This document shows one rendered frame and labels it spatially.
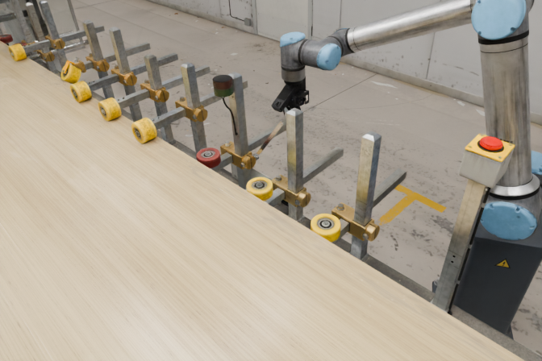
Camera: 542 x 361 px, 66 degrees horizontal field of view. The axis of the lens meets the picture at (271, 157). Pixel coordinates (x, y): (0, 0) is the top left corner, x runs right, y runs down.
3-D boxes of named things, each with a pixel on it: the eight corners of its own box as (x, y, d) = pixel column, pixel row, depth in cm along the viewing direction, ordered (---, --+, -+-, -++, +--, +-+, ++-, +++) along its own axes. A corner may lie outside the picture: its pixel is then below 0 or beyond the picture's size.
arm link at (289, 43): (297, 40, 142) (273, 35, 147) (298, 74, 149) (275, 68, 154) (311, 32, 148) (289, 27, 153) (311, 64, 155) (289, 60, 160)
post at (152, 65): (173, 152, 191) (151, 51, 163) (177, 155, 188) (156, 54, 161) (166, 155, 189) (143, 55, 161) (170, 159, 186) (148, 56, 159)
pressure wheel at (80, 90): (93, 96, 176) (89, 99, 182) (85, 78, 174) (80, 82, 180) (80, 101, 172) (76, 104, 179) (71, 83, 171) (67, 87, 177)
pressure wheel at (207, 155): (213, 170, 150) (209, 143, 144) (227, 178, 146) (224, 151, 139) (196, 180, 146) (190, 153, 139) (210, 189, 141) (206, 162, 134)
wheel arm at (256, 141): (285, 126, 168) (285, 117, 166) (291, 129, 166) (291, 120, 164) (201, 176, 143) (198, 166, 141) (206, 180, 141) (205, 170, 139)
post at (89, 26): (115, 110, 217) (89, 18, 190) (118, 113, 215) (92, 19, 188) (110, 114, 215) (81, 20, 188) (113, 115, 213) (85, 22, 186)
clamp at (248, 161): (231, 151, 155) (230, 140, 152) (256, 165, 147) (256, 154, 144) (220, 158, 152) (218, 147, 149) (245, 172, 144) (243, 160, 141)
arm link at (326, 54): (345, 39, 144) (314, 33, 150) (328, 49, 136) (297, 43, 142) (343, 64, 149) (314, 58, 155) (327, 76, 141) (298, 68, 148)
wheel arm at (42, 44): (102, 30, 251) (101, 23, 248) (105, 31, 248) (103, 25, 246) (16, 54, 222) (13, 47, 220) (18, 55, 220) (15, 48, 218)
